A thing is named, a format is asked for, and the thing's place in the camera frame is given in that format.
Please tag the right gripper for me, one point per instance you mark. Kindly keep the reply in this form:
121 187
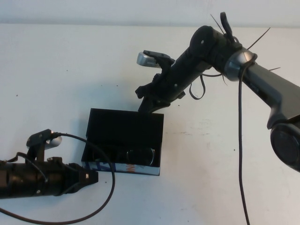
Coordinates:
178 79

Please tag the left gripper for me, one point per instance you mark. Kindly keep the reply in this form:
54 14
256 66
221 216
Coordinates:
56 175

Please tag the black printed glasses case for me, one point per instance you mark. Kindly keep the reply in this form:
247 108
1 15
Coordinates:
122 126

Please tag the black framed glasses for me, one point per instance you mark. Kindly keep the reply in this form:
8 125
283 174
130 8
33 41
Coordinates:
140 157

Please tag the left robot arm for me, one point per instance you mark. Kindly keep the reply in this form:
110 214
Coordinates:
16 180

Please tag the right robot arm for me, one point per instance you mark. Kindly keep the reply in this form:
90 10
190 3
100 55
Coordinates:
269 82

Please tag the right camera mount bracket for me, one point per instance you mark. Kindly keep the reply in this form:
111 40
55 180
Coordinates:
165 65

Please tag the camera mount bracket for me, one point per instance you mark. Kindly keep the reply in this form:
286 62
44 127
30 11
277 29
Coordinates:
38 140
165 65

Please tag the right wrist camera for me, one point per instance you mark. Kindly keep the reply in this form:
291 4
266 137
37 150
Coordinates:
145 60

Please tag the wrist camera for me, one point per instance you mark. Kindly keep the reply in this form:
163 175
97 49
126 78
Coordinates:
145 60
55 143

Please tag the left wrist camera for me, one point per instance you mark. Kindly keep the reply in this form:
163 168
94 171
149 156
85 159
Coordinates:
55 143

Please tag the left camera mount bracket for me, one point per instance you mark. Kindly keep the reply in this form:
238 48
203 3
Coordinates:
38 140

